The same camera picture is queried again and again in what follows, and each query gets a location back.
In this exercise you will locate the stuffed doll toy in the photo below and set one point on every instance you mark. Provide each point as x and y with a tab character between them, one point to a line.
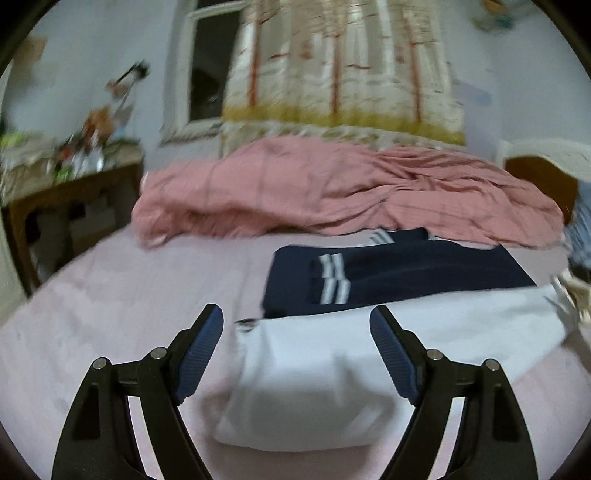
491	14

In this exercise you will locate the white and navy jacket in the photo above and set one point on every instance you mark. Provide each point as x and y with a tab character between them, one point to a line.
323	369

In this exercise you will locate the tree print curtain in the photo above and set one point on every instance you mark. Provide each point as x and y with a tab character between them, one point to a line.
346	69

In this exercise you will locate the white framed window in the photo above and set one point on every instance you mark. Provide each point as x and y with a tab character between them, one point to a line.
207	69

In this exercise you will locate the white and brown headboard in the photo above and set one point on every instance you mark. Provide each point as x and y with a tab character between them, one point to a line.
540	180

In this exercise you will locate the stack of papers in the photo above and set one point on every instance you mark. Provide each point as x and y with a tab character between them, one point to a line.
23	157

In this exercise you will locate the pink bed sheet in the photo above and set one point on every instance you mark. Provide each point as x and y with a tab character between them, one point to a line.
115	323

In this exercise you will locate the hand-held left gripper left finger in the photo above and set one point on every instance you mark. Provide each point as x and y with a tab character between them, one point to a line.
201	355

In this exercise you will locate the pink checked quilt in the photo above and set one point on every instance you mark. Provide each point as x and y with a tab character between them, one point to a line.
323	194

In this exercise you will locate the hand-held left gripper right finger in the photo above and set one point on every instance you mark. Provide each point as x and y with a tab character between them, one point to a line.
392	355

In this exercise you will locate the cream folded garment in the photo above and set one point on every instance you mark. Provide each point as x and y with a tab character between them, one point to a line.
575	300

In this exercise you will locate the brown paper bag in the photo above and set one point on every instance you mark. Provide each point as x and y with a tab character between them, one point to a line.
99	122

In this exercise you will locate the brown wooden desk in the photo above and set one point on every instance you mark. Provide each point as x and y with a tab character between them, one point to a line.
92	184

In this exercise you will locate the blue plaid shirt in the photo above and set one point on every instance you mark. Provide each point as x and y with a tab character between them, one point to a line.
579	249

